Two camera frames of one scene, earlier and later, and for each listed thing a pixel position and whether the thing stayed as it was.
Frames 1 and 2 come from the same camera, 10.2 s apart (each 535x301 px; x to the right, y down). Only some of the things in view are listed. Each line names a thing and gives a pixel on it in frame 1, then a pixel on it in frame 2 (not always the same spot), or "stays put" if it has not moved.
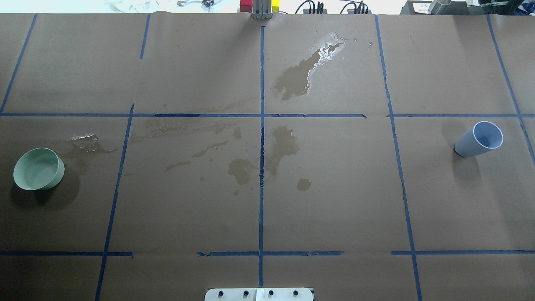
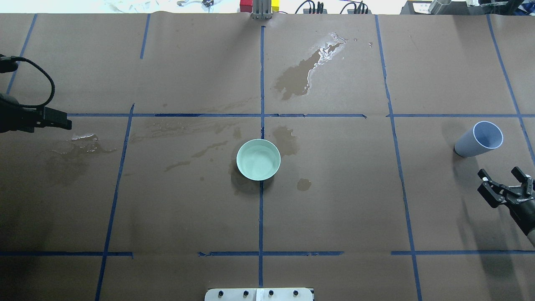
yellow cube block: (275, 4) stays put
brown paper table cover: (306, 151) stays put
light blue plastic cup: (484, 135) stays put
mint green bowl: (40, 169) -> (258, 160)
